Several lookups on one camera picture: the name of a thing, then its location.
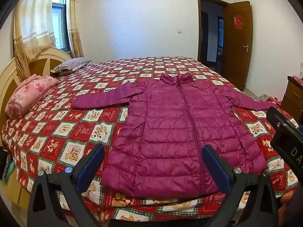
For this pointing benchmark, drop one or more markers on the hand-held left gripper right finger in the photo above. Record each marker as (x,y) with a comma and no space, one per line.
(215,165)

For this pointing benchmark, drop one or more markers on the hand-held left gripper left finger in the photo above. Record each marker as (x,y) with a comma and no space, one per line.
(94,162)

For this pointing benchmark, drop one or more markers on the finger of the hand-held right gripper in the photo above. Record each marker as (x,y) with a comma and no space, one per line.
(275,117)

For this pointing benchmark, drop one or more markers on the purple quilted down jacket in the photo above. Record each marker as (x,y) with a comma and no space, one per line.
(170,127)

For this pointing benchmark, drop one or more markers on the clothes pile on floor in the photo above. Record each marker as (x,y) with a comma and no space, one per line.
(264,97)

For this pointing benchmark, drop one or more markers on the brown wooden desk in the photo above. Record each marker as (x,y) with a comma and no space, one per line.
(292,97)

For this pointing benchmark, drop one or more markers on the red checkered printed bed blanket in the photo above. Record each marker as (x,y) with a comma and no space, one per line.
(71,132)

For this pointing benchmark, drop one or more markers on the brown wooden door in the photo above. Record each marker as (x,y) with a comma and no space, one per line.
(236,59)

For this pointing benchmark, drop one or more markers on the teal cloth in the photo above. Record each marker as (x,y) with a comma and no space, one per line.
(8,167)

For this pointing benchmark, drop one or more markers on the pink folded blanket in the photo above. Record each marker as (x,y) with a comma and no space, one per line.
(28,92)

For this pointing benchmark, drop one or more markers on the striped patterned pillow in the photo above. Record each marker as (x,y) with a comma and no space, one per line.
(71,65)

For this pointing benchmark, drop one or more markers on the red paper door decoration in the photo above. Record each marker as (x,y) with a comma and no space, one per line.
(238,22)

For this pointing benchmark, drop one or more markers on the cream wooden bed headboard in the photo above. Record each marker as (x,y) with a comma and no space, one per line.
(40,62)

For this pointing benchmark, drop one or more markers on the beige patterned curtain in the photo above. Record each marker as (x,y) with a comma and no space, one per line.
(75,28)
(30,16)

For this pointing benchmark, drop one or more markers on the window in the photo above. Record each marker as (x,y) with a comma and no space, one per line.
(58,21)

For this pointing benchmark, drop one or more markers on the brown wooden door frame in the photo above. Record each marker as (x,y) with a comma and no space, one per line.
(199,28)

